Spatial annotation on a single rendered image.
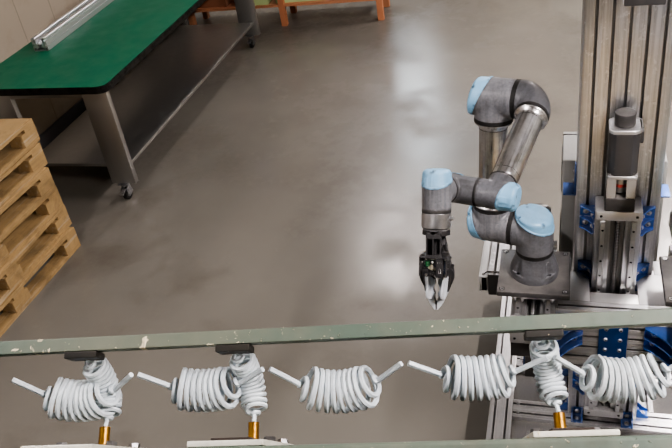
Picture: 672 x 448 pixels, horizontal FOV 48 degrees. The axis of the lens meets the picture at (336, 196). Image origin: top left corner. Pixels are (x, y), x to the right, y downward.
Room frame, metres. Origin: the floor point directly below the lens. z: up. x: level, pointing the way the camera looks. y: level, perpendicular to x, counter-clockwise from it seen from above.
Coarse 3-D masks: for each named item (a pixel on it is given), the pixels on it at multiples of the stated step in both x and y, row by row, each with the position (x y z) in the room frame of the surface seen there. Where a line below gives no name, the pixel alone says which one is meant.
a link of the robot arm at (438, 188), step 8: (432, 168) 1.65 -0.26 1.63; (440, 168) 1.65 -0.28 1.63; (424, 176) 1.61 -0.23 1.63; (432, 176) 1.59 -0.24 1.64; (440, 176) 1.59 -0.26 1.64; (448, 176) 1.60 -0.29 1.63; (424, 184) 1.60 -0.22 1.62; (432, 184) 1.58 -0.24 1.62; (440, 184) 1.58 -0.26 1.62; (448, 184) 1.58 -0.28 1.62; (424, 192) 1.59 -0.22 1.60; (432, 192) 1.58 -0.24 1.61; (440, 192) 1.57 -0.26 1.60; (448, 192) 1.58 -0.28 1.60; (456, 192) 1.62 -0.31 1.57; (424, 200) 1.58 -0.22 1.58; (432, 200) 1.57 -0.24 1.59; (440, 200) 1.56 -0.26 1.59; (448, 200) 1.57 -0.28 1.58; (424, 208) 1.57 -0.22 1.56; (432, 208) 1.56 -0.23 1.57; (440, 208) 1.55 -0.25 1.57; (448, 208) 1.56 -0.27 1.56
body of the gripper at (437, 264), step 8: (424, 232) 1.55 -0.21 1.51; (432, 232) 1.54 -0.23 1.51; (440, 232) 1.53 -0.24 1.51; (448, 232) 1.54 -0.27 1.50; (432, 240) 1.51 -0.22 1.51; (440, 240) 1.52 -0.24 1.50; (432, 248) 1.50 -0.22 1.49; (440, 248) 1.51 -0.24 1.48; (424, 256) 1.50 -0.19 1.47; (432, 256) 1.49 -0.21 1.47; (440, 256) 1.50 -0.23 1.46; (448, 256) 1.50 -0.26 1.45; (424, 264) 1.50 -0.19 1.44; (432, 264) 1.50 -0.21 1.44; (440, 264) 1.48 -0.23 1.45; (448, 264) 1.52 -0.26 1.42; (424, 272) 1.50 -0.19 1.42; (432, 272) 1.48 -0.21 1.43; (440, 272) 1.47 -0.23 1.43
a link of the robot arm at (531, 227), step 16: (528, 208) 1.91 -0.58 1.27; (544, 208) 1.90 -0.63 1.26; (512, 224) 1.88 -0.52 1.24; (528, 224) 1.84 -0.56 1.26; (544, 224) 1.83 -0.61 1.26; (512, 240) 1.86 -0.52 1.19; (528, 240) 1.83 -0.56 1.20; (544, 240) 1.82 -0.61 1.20; (528, 256) 1.83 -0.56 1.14; (544, 256) 1.82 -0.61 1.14
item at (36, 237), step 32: (0, 128) 4.03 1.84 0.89; (32, 128) 4.09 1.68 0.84; (0, 160) 3.88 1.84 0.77; (32, 160) 3.99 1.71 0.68; (0, 192) 3.79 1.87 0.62; (32, 192) 3.94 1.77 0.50; (0, 224) 3.69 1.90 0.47; (32, 224) 3.88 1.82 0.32; (64, 224) 4.03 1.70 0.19; (0, 256) 3.53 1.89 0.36; (32, 256) 3.76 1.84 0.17; (64, 256) 3.93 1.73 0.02; (0, 288) 3.48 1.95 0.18; (32, 288) 3.65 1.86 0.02; (0, 320) 3.39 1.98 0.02
